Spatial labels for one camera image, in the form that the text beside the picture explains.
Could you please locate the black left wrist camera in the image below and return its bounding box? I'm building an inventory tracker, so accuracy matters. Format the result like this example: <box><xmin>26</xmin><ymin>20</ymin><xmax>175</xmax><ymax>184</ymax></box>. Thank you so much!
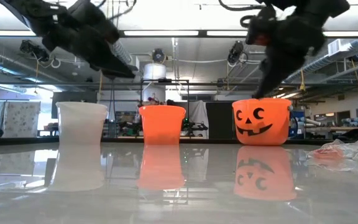
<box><xmin>70</xmin><ymin>0</ymin><xmax>121</xmax><ymax>44</ymax></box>

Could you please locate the small black background robot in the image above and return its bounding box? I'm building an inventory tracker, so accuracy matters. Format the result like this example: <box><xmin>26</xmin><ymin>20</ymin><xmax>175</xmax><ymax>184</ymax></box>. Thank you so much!
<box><xmin>181</xmin><ymin>117</ymin><xmax>209</xmax><ymax>138</ymax></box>

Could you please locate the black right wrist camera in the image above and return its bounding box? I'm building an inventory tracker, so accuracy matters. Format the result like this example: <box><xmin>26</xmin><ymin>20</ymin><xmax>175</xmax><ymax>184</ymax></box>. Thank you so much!
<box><xmin>245</xmin><ymin>14</ymin><xmax>275</xmax><ymax>47</ymax></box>

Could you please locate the dark wall monitor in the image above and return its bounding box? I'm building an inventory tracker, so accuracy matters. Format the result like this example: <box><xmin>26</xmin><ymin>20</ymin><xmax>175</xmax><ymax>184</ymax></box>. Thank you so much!
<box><xmin>50</xmin><ymin>91</ymin><xmax>98</xmax><ymax>119</ymax></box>

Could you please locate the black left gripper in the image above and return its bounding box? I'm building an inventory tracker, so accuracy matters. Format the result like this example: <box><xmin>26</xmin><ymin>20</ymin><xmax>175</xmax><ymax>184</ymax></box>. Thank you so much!
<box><xmin>42</xmin><ymin>23</ymin><xmax>137</xmax><ymax>80</ymax></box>

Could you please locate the orange smiling pumpkin bucket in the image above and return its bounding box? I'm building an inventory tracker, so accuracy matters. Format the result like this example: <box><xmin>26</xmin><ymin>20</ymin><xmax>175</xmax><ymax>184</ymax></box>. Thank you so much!
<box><xmin>231</xmin><ymin>98</ymin><xmax>293</xmax><ymax>147</ymax></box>

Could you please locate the ceiling light rail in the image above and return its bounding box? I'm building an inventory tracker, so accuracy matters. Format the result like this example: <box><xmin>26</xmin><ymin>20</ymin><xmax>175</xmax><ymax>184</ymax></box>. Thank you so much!
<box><xmin>0</xmin><ymin>29</ymin><xmax>358</xmax><ymax>39</ymax></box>

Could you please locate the black ceiling mount with cables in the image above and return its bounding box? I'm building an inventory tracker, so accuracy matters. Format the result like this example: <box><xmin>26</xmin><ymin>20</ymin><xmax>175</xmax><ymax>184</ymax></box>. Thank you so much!
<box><xmin>19</xmin><ymin>39</ymin><xmax>51</xmax><ymax>62</ymax></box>

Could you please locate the white plastic bucket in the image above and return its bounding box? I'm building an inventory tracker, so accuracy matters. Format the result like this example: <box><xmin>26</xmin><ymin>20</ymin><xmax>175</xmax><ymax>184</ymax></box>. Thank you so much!
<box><xmin>55</xmin><ymin>101</ymin><xmax>109</xmax><ymax>144</ymax></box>

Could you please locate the silver spiral duct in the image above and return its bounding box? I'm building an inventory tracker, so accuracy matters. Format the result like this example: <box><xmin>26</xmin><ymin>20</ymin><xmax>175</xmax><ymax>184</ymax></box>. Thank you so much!
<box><xmin>110</xmin><ymin>39</ymin><xmax>134</xmax><ymax>67</ymax></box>

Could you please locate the orange gummy in clear wrapper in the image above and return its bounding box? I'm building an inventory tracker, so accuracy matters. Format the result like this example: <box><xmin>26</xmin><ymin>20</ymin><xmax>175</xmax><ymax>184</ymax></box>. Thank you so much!
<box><xmin>308</xmin><ymin>138</ymin><xmax>356</xmax><ymax>160</ymax></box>

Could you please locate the white cylindrical tank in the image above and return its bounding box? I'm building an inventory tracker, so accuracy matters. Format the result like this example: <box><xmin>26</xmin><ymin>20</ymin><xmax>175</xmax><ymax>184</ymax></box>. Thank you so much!
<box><xmin>143</xmin><ymin>63</ymin><xmax>168</xmax><ymax>103</ymax></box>

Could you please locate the black ceiling camera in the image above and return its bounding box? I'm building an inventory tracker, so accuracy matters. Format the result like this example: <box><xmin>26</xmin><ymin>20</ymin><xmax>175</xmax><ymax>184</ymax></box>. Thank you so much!
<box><xmin>152</xmin><ymin>47</ymin><xmax>167</xmax><ymax>65</ymax></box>

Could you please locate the black ceiling device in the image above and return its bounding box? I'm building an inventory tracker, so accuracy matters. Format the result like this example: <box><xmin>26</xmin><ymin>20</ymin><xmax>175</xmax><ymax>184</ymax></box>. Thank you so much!
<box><xmin>227</xmin><ymin>39</ymin><xmax>246</xmax><ymax>65</ymax></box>

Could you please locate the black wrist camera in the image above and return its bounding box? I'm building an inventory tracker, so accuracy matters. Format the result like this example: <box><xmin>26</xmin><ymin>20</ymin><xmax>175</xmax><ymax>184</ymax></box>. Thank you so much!
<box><xmin>245</xmin><ymin>14</ymin><xmax>275</xmax><ymax>47</ymax></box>
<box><xmin>70</xmin><ymin>0</ymin><xmax>121</xmax><ymax>44</ymax></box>

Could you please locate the wooden workbench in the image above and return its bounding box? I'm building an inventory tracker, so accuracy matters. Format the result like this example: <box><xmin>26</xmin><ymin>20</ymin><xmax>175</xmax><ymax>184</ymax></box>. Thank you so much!
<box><xmin>305</xmin><ymin>125</ymin><xmax>358</xmax><ymax>133</ymax></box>

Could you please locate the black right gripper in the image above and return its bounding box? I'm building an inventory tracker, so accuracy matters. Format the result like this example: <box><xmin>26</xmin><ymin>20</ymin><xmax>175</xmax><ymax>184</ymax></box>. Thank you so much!
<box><xmin>252</xmin><ymin>14</ymin><xmax>326</xmax><ymax>100</ymax></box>

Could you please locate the orange angry-face pumpkin bucket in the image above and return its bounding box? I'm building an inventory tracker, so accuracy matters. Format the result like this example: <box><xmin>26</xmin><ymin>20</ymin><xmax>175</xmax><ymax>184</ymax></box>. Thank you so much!
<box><xmin>138</xmin><ymin>105</ymin><xmax>187</xmax><ymax>146</ymax></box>

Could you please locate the patterned grey curtain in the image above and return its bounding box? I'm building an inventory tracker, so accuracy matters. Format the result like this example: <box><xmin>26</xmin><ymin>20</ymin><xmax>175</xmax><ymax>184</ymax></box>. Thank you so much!
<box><xmin>0</xmin><ymin>100</ymin><xmax>41</xmax><ymax>138</ymax></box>

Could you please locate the white hanging cloth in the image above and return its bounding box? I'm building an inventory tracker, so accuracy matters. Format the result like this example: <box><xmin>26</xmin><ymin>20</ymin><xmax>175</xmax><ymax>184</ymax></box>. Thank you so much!
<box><xmin>185</xmin><ymin>100</ymin><xmax>210</xmax><ymax>137</ymax></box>

